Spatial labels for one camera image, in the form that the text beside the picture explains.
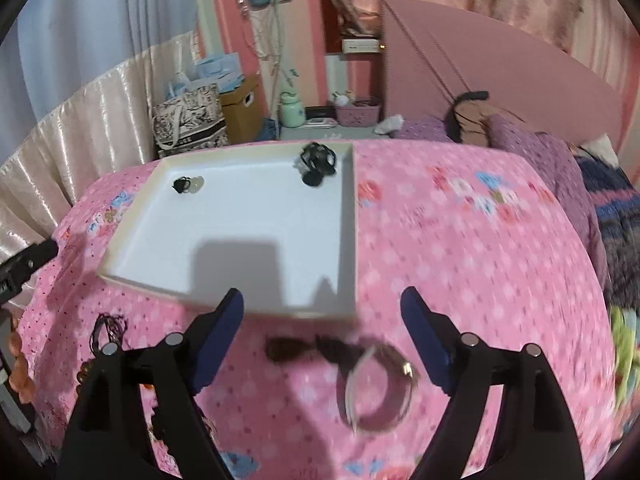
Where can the white square tray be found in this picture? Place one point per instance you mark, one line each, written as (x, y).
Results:
(240, 220)

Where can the white pillow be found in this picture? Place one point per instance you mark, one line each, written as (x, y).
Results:
(600, 147)

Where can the multicolour knit blanket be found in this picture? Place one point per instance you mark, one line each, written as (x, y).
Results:
(615, 220)

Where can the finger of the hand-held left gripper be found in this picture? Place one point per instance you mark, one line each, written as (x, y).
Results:
(32, 257)

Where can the large purple dotted pillow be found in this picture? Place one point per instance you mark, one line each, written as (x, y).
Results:
(550, 170)

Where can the dark brown hair accessory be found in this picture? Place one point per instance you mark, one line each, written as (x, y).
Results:
(282, 350)

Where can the pink plastic basket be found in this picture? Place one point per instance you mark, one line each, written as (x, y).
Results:
(357, 114)

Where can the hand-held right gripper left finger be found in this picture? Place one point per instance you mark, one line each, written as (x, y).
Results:
(220, 332)

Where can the brown cardboard box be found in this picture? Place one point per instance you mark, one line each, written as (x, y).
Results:
(242, 110)

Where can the pink floral blanket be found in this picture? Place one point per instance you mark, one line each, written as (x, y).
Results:
(475, 270)

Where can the white plush toy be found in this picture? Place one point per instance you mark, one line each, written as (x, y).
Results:
(342, 100)

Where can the silver bangle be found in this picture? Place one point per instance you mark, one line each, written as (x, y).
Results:
(406, 369)

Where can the green cloth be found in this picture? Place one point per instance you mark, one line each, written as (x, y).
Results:
(625, 350)

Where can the white flat box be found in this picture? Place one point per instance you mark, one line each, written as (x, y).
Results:
(360, 45)

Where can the small black beige hair clip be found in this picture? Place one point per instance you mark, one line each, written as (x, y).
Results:
(186, 185)

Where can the green bottle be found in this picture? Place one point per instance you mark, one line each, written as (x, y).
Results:
(291, 110)

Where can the white crumpled cloth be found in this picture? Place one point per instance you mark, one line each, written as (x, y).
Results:
(390, 122)

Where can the pale blue sheer curtain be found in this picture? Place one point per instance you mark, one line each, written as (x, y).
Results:
(90, 25)

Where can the large blue gift bag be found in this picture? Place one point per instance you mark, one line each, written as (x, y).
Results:
(222, 67)

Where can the small purple dotted pillow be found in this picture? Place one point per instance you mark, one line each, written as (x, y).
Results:
(425, 130)

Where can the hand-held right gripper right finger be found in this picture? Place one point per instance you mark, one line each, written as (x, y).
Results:
(425, 340)

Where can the black white printed tote bag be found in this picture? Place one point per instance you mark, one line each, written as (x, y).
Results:
(190, 120)

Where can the small black box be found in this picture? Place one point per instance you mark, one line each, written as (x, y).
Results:
(316, 111)

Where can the cream satin curtain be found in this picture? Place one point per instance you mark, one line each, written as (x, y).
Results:
(75, 130)

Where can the small blue gift bag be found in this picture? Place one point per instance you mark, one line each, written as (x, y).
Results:
(180, 82)

